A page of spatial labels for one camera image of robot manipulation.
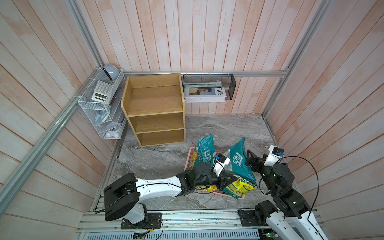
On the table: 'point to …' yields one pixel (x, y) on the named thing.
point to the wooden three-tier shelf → (155, 105)
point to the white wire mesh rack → (112, 124)
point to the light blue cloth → (100, 115)
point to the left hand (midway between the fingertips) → (234, 181)
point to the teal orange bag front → (240, 166)
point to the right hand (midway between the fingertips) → (254, 151)
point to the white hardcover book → (206, 91)
